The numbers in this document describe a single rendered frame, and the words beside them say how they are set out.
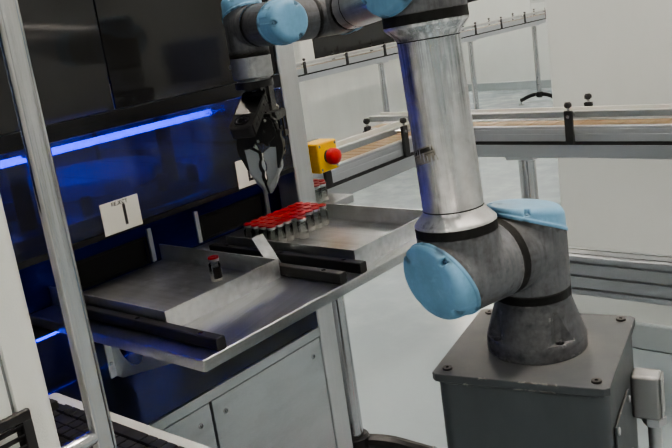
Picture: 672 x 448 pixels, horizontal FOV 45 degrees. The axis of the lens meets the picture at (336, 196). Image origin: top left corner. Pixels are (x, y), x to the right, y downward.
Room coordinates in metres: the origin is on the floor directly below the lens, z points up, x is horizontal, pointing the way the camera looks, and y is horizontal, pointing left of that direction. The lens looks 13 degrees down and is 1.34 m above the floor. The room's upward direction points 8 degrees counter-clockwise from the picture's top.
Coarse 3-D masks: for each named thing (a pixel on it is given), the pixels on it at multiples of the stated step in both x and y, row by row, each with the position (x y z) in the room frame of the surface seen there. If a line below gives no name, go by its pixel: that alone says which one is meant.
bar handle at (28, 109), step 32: (0, 0) 0.81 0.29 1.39; (0, 32) 0.81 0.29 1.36; (32, 96) 0.81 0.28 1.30; (32, 128) 0.81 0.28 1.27; (32, 160) 0.81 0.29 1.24; (64, 224) 0.81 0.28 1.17; (64, 256) 0.81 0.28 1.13; (64, 288) 0.81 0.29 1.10; (64, 320) 0.81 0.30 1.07; (96, 384) 0.81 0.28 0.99; (96, 416) 0.81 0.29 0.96
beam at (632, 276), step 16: (576, 256) 2.23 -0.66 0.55; (592, 256) 2.21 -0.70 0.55; (608, 256) 2.19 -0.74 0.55; (624, 256) 2.17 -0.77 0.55; (640, 256) 2.15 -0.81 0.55; (656, 256) 2.13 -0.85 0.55; (576, 272) 2.23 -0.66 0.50; (592, 272) 2.20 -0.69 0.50; (608, 272) 2.17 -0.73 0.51; (624, 272) 2.14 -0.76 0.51; (640, 272) 2.11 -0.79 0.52; (656, 272) 2.08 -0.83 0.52; (576, 288) 2.25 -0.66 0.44; (592, 288) 2.20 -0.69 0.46; (608, 288) 2.17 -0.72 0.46; (624, 288) 2.14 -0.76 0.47; (640, 288) 2.11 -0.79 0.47; (656, 288) 2.08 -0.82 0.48
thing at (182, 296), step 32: (192, 256) 1.57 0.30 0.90; (224, 256) 1.50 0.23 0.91; (256, 256) 1.45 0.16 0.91; (96, 288) 1.50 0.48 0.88; (128, 288) 1.47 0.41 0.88; (160, 288) 1.44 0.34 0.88; (192, 288) 1.42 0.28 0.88; (224, 288) 1.31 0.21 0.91; (256, 288) 1.37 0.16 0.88; (160, 320) 1.23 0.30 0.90; (192, 320) 1.26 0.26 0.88
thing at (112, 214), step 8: (120, 200) 1.49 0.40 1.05; (128, 200) 1.50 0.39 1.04; (136, 200) 1.52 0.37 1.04; (104, 208) 1.46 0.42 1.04; (112, 208) 1.48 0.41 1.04; (120, 208) 1.49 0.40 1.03; (128, 208) 1.50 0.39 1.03; (136, 208) 1.51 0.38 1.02; (104, 216) 1.46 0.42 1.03; (112, 216) 1.47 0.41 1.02; (120, 216) 1.49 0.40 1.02; (128, 216) 1.50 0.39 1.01; (136, 216) 1.51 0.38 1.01; (104, 224) 1.46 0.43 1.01; (112, 224) 1.47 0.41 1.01; (120, 224) 1.48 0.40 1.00; (128, 224) 1.50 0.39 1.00; (136, 224) 1.51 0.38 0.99; (112, 232) 1.47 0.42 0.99
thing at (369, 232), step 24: (336, 216) 1.76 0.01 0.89; (360, 216) 1.72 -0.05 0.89; (384, 216) 1.67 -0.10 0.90; (408, 216) 1.63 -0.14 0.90; (240, 240) 1.60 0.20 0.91; (312, 240) 1.62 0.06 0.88; (336, 240) 1.59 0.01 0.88; (360, 240) 1.57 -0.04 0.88; (384, 240) 1.47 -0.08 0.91; (408, 240) 1.52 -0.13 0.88
